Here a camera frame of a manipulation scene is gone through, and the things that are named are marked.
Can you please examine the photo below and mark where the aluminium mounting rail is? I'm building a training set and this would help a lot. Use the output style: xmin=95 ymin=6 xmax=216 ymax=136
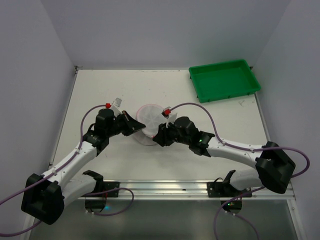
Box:
xmin=74 ymin=177 xmax=296 ymax=201

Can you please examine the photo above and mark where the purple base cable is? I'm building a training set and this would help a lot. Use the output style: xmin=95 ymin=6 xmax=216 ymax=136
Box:
xmin=84 ymin=187 xmax=136 ymax=217
xmin=212 ymin=189 xmax=259 ymax=240

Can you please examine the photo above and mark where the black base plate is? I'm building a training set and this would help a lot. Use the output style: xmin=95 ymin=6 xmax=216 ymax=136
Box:
xmin=206 ymin=170 xmax=251 ymax=198
xmin=83 ymin=170 xmax=120 ymax=198

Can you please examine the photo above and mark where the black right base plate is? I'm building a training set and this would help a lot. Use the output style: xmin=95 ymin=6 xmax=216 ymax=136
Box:
xmin=206 ymin=170 xmax=251 ymax=198

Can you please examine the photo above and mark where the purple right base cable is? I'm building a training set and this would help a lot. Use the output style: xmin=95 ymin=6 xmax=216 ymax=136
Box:
xmin=212 ymin=189 xmax=259 ymax=240

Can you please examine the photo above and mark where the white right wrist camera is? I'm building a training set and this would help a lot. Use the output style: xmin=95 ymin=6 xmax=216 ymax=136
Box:
xmin=161 ymin=107 xmax=178 ymax=127

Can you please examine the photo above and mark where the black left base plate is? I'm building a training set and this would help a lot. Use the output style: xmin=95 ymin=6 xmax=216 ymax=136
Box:
xmin=83 ymin=170 xmax=120 ymax=198

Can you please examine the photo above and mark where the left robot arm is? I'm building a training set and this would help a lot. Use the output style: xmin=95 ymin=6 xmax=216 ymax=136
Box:
xmin=21 ymin=108 xmax=146 ymax=225

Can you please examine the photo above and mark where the green plastic tray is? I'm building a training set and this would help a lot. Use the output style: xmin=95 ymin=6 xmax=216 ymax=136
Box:
xmin=188 ymin=59 xmax=261 ymax=103

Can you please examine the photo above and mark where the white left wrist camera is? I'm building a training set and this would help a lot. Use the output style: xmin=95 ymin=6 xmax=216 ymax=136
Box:
xmin=109 ymin=97 xmax=122 ymax=116

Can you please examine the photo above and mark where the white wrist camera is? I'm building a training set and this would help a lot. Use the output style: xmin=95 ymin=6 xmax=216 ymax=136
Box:
xmin=161 ymin=107 xmax=178 ymax=127
xmin=109 ymin=97 xmax=122 ymax=116

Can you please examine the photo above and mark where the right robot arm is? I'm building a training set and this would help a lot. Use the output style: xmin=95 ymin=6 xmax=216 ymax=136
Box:
xmin=152 ymin=116 xmax=296 ymax=194

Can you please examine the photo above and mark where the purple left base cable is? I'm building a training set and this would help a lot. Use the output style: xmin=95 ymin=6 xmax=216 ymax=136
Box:
xmin=84 ymin=187 xmax=136 ymax=217

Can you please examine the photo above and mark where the white mesh laundry bag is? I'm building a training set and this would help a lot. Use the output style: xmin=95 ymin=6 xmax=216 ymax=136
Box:
xmin=133 ymin=104 xmax=167 ymax=146

